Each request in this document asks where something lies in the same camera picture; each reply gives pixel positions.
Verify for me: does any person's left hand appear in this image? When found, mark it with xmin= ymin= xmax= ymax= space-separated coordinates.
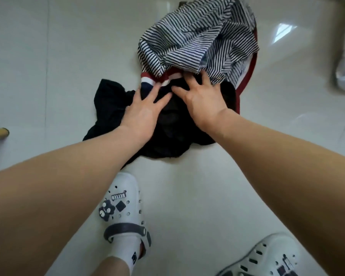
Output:
xmin=119 ymin=82 xmax=173 ymax=144

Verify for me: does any person's right hand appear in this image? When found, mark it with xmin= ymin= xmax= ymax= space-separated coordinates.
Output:
xmin=171 ymin=70 xmax=229 ymax=133

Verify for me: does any black and white striped garment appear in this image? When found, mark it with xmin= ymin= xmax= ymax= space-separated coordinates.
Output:
xmin=137 ymin=0 xmax=260 ymax=115

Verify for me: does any person's left forearm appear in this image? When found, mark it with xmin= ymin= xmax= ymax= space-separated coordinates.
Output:
xmin=0 ymin=126 xmax=150 ymax=276

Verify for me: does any person's right forearm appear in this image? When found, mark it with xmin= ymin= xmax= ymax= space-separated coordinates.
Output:
xmin=210 ymin=108 xmax=345 ymax=276

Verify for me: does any person's left leg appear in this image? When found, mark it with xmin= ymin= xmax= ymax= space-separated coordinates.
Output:
xmin=92 ymin=255 xmax=131 ymax=276

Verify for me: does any white left clog shoe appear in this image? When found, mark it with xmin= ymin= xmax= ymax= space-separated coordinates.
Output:
xmin=99 ymin=172 xmax=152 ymax=259

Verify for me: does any white clog shoe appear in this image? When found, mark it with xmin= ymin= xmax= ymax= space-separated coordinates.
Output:
xmin=99 ymin=172 xmax=152 ymax=259
xmin=215 ymin=232 xmax=302 ymax=276

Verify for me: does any white left sock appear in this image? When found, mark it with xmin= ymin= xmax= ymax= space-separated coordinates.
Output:
xmin=108 ymin=235 xmax=141 ymax=275

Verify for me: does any white right clog shoe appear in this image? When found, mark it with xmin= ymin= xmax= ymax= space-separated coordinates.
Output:
xmin=215 ymin=232 xmax=302 ymax=276

